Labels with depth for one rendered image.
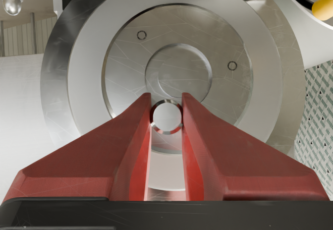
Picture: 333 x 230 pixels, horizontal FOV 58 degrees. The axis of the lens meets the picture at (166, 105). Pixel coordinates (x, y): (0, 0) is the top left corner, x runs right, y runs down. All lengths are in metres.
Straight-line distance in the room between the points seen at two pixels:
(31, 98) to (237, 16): 0.41
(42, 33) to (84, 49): 3.54
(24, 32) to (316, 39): 3.75
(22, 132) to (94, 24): 0.38
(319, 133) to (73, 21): 0.30
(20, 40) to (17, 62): 3.35
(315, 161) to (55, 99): 0.32
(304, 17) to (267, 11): 0.02
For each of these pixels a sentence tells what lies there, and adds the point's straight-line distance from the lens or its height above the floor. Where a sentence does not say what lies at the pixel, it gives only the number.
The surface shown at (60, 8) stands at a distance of 0.19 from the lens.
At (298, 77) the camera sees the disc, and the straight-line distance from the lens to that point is 0.19.
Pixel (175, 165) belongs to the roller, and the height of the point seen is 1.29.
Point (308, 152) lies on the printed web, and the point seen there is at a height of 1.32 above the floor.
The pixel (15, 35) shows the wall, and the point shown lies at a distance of 3.97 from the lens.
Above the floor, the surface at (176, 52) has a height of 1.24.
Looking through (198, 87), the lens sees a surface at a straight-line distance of 0.15.
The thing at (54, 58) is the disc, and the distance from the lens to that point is 0.18.
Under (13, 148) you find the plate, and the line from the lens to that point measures 0.54.
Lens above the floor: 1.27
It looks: 3 degrees down
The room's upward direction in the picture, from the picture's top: 175 degrees clockwise
